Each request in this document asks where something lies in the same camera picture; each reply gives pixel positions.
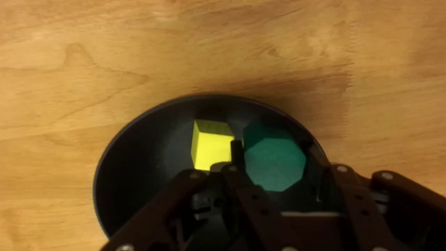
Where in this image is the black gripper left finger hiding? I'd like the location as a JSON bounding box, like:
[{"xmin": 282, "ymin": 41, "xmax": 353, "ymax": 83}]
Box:
[{"xmin": 98, "ymin": 138, "xmax": 289, "ymax": 251}]

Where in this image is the yellow cube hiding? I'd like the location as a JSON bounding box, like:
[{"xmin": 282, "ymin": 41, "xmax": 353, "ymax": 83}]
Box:
[{"xmin": 189, "ymin": 118, "xmax": 235, "ymax": 172}]

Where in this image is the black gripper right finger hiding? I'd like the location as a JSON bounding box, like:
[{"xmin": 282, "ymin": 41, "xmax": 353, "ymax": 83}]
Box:
[{"xmin": 314, "ymin": 147, "xmax": 446, "ymax": 251}]

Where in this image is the green octagonal block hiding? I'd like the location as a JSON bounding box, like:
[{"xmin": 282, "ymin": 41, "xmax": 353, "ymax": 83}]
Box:
[{"xmin": 241, "ymin": 118, "xmax": 307, "ymax": 192}]

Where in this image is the black bowl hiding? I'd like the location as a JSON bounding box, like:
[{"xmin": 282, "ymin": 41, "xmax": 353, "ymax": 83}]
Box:
[{"xmin": 90, "ymin": 93, "xmax": 335, "ymax": 238}]

